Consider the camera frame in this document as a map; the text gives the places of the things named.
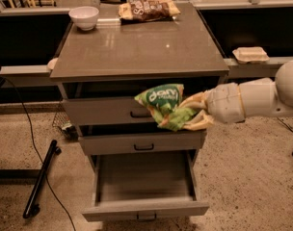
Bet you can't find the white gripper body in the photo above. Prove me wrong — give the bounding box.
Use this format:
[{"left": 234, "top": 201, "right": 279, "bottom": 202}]
[{"left": 206, "top": 83, "right": 245, "bottom": 123}]

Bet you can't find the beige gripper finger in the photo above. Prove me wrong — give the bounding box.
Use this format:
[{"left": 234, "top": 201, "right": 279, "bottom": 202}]
[
  {"left": 179, "top": 92, "right": 207, "bottom": 109},
  {"left": 183, "top": 110, "right": 214, "bottom": 131}
]

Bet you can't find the green rice chip bag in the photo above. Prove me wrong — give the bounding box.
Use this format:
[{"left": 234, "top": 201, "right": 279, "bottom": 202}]
[{"left": 135, "top": 84, "right": 198, "bottom": 131}]

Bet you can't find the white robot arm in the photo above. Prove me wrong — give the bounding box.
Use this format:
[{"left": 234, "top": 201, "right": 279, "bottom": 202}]
[{"left": 180, "top": 61, "right": 293, "bottom": 131}]

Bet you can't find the grey bottom drawer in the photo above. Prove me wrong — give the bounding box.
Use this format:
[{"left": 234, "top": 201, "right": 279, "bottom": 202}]
[{"left": 82, "top": 151, "right": 209, "bottom": 221}]

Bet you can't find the grey drawer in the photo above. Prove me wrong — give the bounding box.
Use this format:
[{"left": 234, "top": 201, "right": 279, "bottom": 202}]
[
  {"left": 79, "top": 122, "right": 206, "bottom": 155},
  {"left": 82, "top": 151, "right": 209, "bottom": 221},
  {"left": 62, "top": 77, "right": 222, "bottom": 126}
]

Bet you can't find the grey top drawer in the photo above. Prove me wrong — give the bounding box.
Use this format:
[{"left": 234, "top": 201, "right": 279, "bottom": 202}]
[{"left": 62, "top": 77, "right": 222, "bottom": 126}]

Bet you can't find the grey middle drawer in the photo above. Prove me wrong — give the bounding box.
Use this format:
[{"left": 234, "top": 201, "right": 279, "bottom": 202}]
[{"left": 79, "top": 122, "right": 206, "bottom": 155}]

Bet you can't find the grey drawer cabinet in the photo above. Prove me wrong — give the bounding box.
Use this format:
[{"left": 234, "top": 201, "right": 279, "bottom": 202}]
[{"left": 49, "top": 2, "right": 230, "bottom": 171}]

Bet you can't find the brown chip bag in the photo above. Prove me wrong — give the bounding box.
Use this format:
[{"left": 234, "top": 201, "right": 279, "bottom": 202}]
[{"left": 119, "top": 0, "right": 180, "bottom": 22}]

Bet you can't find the white takeout container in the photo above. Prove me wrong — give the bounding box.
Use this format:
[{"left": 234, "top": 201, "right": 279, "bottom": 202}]
[{"left": 232, "top": 46, "right": 269, "bottom": 64}]

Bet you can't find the white bowl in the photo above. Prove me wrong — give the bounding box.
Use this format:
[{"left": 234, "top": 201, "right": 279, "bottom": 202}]
[{"left": 68, "top": 6, "right": 99, "bottom": 31}]

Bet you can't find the black cable at right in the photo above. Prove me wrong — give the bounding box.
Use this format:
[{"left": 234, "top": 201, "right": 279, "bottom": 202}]
[{"left": 276, "top": 116, "right": 293, "bottom": 137}]

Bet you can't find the wire mesh basket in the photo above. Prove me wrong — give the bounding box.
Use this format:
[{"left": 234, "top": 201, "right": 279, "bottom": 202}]
[{"left": 52, "top": 102, "right": 78, "bottom": 141}]

